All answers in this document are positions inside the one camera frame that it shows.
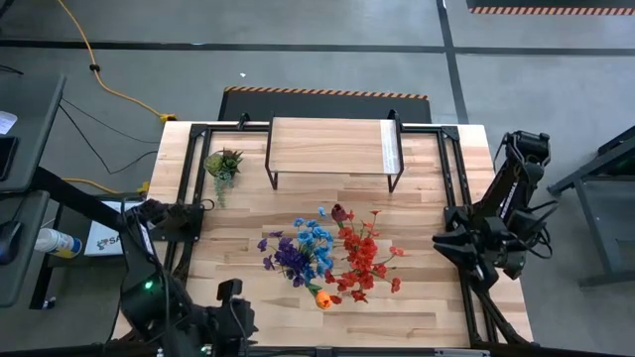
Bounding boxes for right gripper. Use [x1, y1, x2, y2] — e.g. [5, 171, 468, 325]
[432, 217, 527, 294]

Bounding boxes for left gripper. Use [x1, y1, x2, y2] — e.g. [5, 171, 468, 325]
[207, 278, 259, 344]

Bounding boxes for purple artificial flower bunch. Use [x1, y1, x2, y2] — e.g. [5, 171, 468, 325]
[256, 230, 318, 289]

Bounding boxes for orange artificial tulip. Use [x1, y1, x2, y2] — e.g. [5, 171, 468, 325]
[306, 282, 332, 311]

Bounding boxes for blue artificial flower bunch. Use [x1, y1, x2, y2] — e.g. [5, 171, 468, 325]
[292, 206, 334, 280]

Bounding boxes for wooden shelf black legs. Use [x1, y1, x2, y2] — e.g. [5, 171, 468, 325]
[264, 109, 406, 194]

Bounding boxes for potted artificial succulent plant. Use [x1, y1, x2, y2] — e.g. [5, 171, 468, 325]
[203, 147, 245, 208]

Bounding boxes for white cardboard box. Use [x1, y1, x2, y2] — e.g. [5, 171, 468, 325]
[83, 200, 145, 258]

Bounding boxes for dark metal side table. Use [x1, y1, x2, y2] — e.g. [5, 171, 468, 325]
[548, 123, 635, 289]

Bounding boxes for black diagonal beam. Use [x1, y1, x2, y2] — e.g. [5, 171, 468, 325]
[32, 166, 145, 234]

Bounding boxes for white spray can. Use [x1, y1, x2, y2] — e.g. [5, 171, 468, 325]
[34, 227, 83, 260]

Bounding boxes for black mat striped edge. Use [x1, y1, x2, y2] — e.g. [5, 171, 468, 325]
[217, 85, 433, 124]

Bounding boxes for grey desk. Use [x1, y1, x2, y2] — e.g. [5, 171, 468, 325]
[0, 190, 51, 308]
[0, 73, 68, 194]

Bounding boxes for black computer mouse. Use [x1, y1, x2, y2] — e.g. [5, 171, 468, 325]
[0, 220, 24, 265]

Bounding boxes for black smartphone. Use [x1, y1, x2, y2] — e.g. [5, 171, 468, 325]
[0, 136, 19, 182]

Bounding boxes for white paper sheet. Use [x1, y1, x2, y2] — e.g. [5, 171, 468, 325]
[0, 109, 19, 136]

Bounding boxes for yellow extension cord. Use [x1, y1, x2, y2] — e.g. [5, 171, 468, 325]
[57, 0, 178, 123]
[62, 177, 150, 194]

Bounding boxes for black floor cable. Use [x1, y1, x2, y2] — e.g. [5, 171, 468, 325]
[59, 96, 160, 176]

